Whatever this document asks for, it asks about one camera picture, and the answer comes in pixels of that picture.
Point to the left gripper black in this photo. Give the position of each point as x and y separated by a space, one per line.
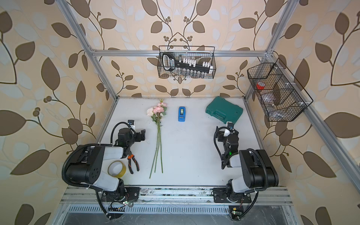
137 136

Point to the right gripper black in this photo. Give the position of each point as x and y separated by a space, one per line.
236 136

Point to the pink flower bouquet green stems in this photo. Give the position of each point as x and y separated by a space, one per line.
157 113

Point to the blue tape dispenser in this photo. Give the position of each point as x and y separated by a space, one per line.
182 114

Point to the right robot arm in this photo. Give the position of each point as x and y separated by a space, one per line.
257 171

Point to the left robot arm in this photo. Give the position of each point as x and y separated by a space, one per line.
101 167

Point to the yellow tape roll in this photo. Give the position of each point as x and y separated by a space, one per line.
117 169

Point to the green plastic tool case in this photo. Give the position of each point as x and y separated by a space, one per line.
223 110

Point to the clear plastic bag in basket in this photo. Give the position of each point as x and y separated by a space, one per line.
272 102

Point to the red small object in basket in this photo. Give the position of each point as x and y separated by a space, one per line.
260 85

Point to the black socket set holder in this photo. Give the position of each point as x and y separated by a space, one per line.
183 61

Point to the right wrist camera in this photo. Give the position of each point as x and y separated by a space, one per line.
230 126

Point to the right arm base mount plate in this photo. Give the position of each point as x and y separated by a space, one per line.
222 195

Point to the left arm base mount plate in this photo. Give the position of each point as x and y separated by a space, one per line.
130 194

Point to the black wire basket right wall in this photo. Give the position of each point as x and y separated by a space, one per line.
278 81

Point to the black wire basket wall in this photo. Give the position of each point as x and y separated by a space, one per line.
278 81
194 50

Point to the black wire basket back wall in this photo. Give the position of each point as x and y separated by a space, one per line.
194 50

